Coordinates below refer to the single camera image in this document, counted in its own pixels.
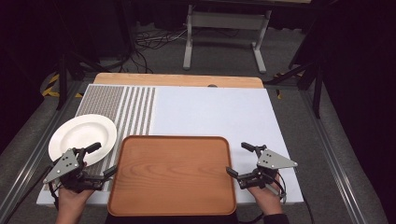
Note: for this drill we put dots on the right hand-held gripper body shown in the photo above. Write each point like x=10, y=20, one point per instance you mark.
x=274, y=161

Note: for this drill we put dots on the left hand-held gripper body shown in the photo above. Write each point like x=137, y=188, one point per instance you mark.
x=63, y=164

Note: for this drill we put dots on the white plate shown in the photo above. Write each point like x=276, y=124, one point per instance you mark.
x=81, y=133

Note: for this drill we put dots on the brown wooden tray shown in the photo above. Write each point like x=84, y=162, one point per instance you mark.
x=171, y=175

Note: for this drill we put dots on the person's left hand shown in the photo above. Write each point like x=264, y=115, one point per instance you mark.
x=72, y=199

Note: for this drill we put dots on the person's right hand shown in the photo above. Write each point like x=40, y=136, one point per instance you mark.
x=266, y=197

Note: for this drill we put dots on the white table mat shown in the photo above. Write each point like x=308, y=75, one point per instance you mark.
x=218, y=115

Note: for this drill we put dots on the grey striped placemat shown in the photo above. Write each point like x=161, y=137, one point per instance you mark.
x=124, y=105

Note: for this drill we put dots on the yellow black hazard tape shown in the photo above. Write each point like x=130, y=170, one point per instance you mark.
x=278, y=84
x=51, y=87

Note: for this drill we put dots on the dark table grommet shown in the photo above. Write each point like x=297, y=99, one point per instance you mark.
x=212, y=85

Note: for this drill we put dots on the black tripod stand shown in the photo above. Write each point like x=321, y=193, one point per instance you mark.
x=67, y=77
x=314, y=81

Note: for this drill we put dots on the grey metal stand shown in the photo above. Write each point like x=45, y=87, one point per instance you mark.
x=227, y=21

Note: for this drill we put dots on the aluminium floor rail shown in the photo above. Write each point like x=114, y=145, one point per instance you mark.
x=333, y=161
x=34, y=152

